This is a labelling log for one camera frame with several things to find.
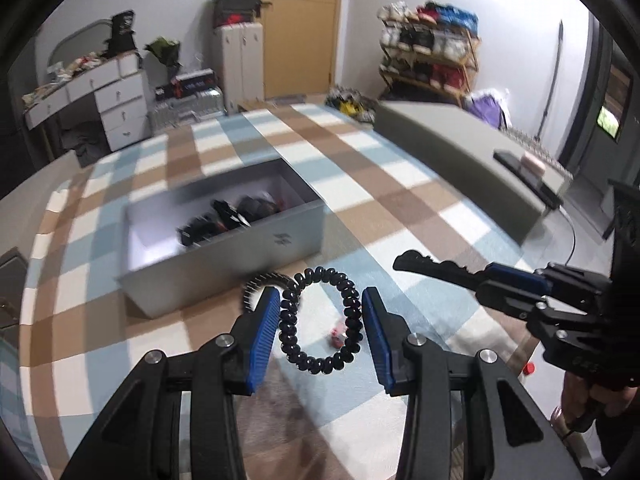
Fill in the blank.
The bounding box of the black spiral hair tie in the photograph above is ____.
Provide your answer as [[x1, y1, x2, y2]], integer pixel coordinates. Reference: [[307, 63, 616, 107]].
[[278, 266, 364, 376]]

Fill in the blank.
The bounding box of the black spiral tie red flower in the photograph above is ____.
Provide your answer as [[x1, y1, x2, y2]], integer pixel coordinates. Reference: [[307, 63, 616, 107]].
[[241, 271, 293, 312]]

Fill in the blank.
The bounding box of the black jewelry inside box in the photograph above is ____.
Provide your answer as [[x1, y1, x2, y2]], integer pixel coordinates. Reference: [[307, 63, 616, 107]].
[[177, 193, 285, 249]]

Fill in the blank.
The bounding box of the right hand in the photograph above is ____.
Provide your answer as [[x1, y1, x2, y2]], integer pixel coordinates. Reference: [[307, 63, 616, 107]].
[[561, 372, 639, 432]]

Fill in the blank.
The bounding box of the plaid bed blanket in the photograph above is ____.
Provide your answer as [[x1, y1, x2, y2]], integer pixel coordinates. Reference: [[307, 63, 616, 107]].
[[20, 104, 536, 479]]

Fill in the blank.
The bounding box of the grey bed footboard bench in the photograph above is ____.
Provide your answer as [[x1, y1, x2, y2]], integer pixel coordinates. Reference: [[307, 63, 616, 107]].
[[374, 101, 548, 244]]

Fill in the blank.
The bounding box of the clear red small ornament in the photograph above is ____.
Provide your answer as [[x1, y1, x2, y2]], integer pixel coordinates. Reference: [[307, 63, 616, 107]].
[[329, 322, 347, 350]]

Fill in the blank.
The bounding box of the purple clothing pile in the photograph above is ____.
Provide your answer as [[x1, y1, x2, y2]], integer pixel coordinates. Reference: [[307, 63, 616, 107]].
[[463, 88, 512, 130]]

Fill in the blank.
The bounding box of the silver rectangular storage box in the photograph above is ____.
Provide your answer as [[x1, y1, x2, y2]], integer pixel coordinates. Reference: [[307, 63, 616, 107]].
[[118, 158, 326, 318]]

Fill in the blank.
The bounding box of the wooden shoe rack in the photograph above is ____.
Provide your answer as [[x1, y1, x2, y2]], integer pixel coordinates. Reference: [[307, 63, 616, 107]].
[[376, 1, 480, 106]]

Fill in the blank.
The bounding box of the wooden door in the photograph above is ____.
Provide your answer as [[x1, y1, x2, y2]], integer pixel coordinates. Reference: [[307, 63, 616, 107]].
[[260, 0, 341, 99]]

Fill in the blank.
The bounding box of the silver aluminium suitcase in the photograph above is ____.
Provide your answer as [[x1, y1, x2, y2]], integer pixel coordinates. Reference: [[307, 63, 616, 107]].
[[150, 88, 227, 133]]

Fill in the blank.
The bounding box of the white drawer desk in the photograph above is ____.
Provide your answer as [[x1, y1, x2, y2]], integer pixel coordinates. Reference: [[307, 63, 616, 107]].
[[24, 51, 152, 152]]

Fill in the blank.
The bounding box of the black shoebox on suitcase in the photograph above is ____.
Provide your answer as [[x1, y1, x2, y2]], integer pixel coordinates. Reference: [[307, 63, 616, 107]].
[[154, 68, 217, 102]]

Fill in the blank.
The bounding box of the stacked shoeboxes yellow top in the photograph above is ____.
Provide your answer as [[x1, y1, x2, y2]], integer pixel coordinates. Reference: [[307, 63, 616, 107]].
[[210, 0, 262, 28]]

